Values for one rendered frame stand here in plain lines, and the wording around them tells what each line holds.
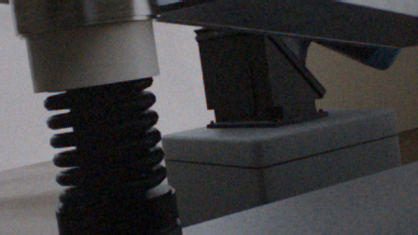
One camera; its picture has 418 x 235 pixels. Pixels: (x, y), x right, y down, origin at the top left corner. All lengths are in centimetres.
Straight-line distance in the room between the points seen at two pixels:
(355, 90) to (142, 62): 679
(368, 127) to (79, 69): 129
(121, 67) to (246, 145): 110
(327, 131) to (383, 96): 587
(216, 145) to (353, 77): 562
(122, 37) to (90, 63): 2
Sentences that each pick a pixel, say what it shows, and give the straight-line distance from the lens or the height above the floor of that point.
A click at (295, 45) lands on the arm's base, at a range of 164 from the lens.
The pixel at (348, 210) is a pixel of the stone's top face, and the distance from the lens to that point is 69.
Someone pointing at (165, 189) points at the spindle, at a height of 95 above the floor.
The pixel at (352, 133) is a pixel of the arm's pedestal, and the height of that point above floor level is 82.
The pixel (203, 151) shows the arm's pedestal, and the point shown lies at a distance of 160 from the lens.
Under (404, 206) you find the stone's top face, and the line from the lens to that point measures 68.
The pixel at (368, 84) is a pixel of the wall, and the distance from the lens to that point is 726.
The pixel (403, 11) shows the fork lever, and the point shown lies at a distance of 55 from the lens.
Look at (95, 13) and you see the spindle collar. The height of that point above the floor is 105.
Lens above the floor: 102
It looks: 6 degrees down
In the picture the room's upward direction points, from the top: 8 degrees counter-clockwise
